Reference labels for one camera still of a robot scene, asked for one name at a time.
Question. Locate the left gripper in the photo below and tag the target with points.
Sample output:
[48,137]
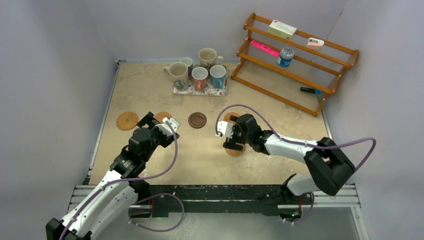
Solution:
[150,121]

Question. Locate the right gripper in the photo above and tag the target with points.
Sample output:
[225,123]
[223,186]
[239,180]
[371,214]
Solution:
[228,144]

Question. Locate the woven rattan coaster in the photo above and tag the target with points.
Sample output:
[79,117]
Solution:
[127,120]
[236,153]

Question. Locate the light wooden coaster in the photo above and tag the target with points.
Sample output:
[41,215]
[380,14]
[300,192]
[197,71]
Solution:
[161,115]

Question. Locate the orange coaster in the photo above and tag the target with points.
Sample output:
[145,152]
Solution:
[230,116]

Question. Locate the dark wooden coaster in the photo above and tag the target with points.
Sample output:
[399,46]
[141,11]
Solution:
[197,120]

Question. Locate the beige mug with pattern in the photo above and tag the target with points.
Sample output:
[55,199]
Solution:
[179,75]

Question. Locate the tall beige mug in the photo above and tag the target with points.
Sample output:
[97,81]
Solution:
[208,57]

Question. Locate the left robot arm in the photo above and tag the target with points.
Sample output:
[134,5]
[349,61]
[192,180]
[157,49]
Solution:
[120,187]

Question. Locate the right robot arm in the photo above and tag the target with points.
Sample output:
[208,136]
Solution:
[328,167]

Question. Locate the blue mug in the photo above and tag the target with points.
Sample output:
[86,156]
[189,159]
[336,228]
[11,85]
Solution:
[217,76]

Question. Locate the pink mug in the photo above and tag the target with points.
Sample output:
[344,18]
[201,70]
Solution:
[200,77]

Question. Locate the small grey mug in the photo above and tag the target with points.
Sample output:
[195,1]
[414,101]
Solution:
[189,63]

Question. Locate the black blue marker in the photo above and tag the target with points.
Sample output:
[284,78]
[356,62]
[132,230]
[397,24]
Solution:
[310,90]

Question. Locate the wooden rack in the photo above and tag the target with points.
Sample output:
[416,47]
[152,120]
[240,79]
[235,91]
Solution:
[318,69]

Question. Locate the pink highlighter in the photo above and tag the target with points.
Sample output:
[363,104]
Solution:
[264,48]

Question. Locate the blue white jar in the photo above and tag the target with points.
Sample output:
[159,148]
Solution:
[285,57]

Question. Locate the white green box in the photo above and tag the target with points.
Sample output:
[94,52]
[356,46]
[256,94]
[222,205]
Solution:
[281,30]

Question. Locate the pink white tape dispenser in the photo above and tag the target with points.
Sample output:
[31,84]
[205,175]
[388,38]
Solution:
[315,43]

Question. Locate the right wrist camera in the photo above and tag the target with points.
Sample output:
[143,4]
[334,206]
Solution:
[224,129]

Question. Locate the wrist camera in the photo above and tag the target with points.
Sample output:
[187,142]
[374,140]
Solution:
[224,129]
[169,126]

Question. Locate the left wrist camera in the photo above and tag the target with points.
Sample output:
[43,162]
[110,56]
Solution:
[169,126]

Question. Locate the black aluminium base frame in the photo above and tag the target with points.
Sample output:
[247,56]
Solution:
[268,200]

